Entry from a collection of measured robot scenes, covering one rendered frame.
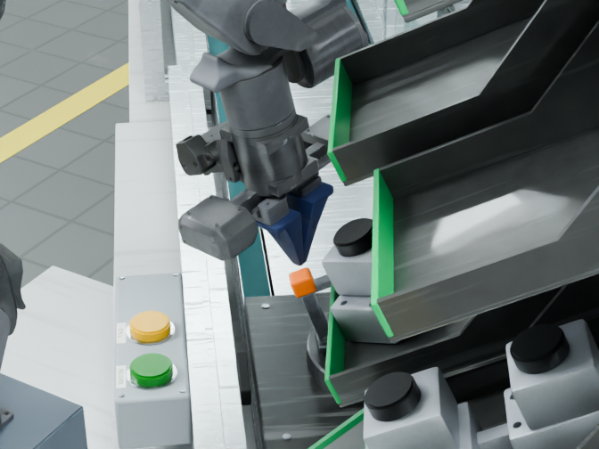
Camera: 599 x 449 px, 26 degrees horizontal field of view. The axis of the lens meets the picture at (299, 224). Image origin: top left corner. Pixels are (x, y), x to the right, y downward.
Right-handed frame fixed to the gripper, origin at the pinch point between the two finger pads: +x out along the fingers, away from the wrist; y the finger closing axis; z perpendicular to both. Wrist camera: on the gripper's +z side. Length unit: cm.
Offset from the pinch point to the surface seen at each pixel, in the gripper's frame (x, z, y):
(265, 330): 14.0, 7.3, 0.7
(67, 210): 107, 192, -72
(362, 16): 23, 59, -66
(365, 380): -9.9, -28.1, 17.8
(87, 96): 110, 244, -116
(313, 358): 12.7, -1.2, 2.1
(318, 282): 5.7, -1.2, -0.6
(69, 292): 21.3, 41.1, 3.3
